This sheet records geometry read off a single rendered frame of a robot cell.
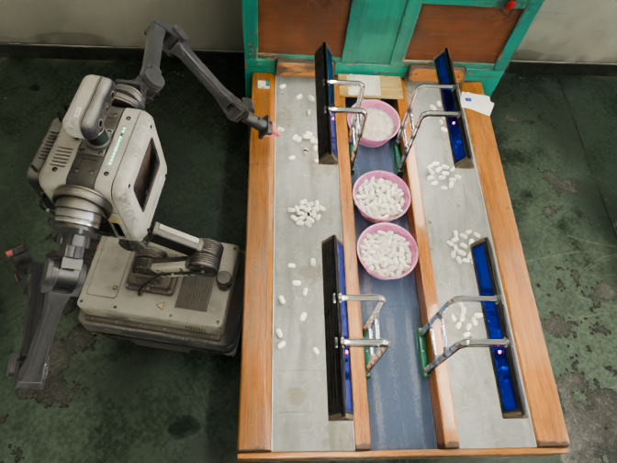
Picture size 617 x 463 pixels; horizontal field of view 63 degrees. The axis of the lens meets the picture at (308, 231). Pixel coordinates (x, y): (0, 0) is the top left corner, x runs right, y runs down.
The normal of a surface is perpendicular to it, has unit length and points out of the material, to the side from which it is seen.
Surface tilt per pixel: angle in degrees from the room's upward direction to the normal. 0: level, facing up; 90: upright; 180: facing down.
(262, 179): 0
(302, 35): 90
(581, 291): 0
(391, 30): 90
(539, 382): 0
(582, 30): 90
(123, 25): 90
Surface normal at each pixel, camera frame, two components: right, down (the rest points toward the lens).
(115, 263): 0.08, -0.47
